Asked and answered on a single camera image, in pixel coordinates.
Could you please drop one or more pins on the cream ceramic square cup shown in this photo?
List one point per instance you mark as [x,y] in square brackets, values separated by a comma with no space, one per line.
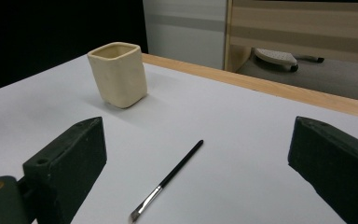
[119,76]

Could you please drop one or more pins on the black curtain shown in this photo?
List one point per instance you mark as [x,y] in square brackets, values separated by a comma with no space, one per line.
[52,37]

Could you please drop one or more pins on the white chair base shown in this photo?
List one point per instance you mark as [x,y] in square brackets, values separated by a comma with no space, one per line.
[276,58]

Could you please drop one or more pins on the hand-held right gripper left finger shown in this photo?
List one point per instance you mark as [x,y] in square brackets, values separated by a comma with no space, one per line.
[71,161]

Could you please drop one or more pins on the wooden wall panel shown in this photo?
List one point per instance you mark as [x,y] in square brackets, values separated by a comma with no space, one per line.
[301,28]

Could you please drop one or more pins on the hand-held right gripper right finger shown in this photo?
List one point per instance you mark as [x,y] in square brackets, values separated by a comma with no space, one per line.
[335,158]

